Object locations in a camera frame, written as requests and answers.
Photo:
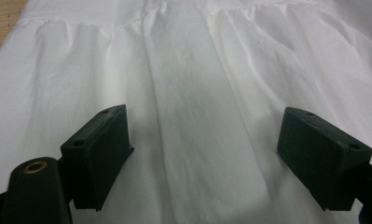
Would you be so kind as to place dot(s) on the white garment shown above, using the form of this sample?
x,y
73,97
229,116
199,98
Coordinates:
x,y
190,87

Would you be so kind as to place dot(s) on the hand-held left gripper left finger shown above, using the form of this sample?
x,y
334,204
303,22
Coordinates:
x,y
96,155

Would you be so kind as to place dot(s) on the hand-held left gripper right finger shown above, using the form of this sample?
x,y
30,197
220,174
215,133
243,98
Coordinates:
x,y
320,155

